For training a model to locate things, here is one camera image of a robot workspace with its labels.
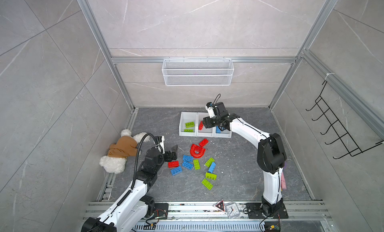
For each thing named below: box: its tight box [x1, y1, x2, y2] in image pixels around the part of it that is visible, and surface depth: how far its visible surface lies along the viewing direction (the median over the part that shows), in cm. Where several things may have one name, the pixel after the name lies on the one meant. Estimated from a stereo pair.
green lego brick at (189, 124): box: [185, 121, 195, 128], surface depth 109 cm
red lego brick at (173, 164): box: [167, 160, 180, 168], surface depth 90 cm
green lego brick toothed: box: [205, 172, 218, 181], surface depth 85 cm
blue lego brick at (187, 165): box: [181, 160, 194, 170], surface depth 90 cm
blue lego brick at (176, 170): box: [170, 166, 183, 176], surface depth 87 cm
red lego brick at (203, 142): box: [199, 138, 209, 148], surface depth 100 cm
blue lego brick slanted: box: [208, 162, 217, 174], surface depth 87 cm
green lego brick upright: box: [193, 159, 201, 170], surface depth 90 cm
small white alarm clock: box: [225, 202, 241, 219], surface depth 74 cm
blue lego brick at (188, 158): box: [182, 155, 194, 162], surface depth 92 cm
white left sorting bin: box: [179, 111, 198, 137], surface depth 109 cm
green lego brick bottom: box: [201, 178, 214, 191], surface depth 83 cm
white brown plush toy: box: [99, 129, 151, 174], surface depth 87 cm
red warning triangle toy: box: [215, 200, 225, 212], surface depth 76 cm
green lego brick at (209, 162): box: [204, 157, 215, 168], surface depth 92 cm
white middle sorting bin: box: [196, 112, 215, 137], surface depth 103 cm
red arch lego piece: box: [190, 144, 206, 159], surface depth 97 cm
